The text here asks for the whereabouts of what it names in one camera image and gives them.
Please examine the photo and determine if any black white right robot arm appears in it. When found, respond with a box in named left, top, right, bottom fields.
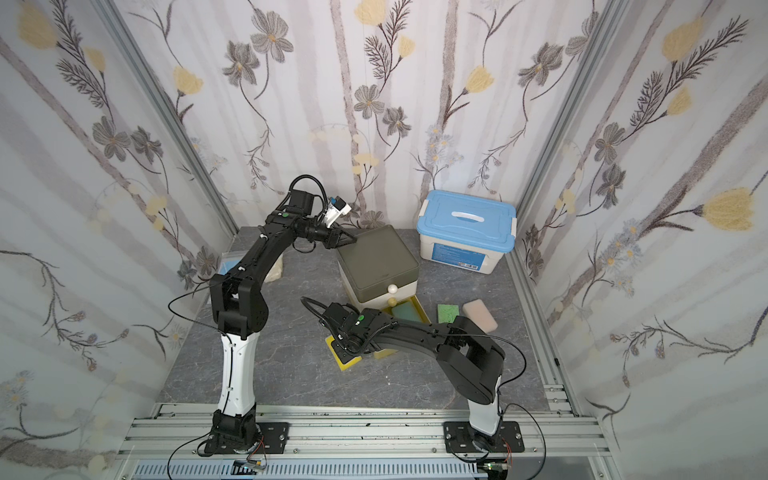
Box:
left=319, top=303, right=505, bottom=453

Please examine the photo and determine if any beige sponge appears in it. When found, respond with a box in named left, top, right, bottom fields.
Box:
left=461, top=299, right=498, bottom=333

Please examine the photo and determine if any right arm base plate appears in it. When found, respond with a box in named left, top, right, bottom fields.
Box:
left=442, top=421, right=525, bottom=455

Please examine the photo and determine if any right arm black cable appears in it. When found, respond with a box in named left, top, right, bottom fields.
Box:
left=491, top=335, right=548, bottom=480

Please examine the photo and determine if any green sponge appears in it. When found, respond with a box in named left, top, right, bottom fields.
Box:
left=437, top=304, right=460, bottom=324

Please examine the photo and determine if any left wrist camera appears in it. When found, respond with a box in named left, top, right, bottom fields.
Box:
left=323, top=196, right=351, bottom=228

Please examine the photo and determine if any blue face mask packet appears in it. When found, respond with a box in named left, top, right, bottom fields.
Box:
left=217, top=252, right=245, bottom=275

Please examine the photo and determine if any white bin with blue lid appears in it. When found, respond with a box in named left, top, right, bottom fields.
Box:
left=417, top=190, right=517, bottom=275

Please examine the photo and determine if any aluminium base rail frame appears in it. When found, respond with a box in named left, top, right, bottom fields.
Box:
left=107, top=404, right=621, bottom=479

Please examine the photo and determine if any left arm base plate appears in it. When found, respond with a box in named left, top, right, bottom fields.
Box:
left=202, top=419, right=289, bottom=456

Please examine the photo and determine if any olive cream drawer cabinet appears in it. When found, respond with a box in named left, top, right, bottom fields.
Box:
left=337, top=225, right=419, bottom=310

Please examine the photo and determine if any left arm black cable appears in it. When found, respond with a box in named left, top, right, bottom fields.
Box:
left=166, top=281, right=229, bottom=337

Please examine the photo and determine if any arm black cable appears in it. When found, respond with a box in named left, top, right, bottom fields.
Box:
left=491, top=335, right=548, bottom=480
left=166, top=281, right=229, bottom=337

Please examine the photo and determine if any yellow sponge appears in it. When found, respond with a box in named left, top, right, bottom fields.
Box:
left=325, top=336, right=362, bottom=371

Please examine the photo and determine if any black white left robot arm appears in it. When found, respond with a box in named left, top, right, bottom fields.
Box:
left=202, top=190, right=351, bottom=457

